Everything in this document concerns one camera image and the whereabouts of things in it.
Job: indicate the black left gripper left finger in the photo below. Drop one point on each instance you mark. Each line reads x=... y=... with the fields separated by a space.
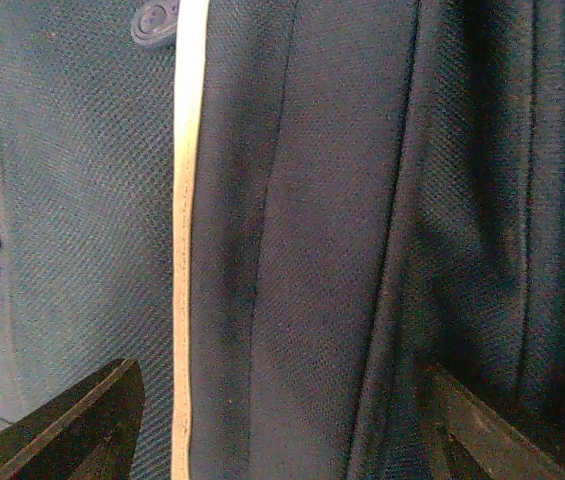
x=89 y=431

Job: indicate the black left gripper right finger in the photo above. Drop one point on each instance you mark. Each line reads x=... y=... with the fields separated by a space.
x=466 y=439

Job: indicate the navy blue student backpack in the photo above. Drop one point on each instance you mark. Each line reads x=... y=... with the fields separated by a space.
x=282 y=210

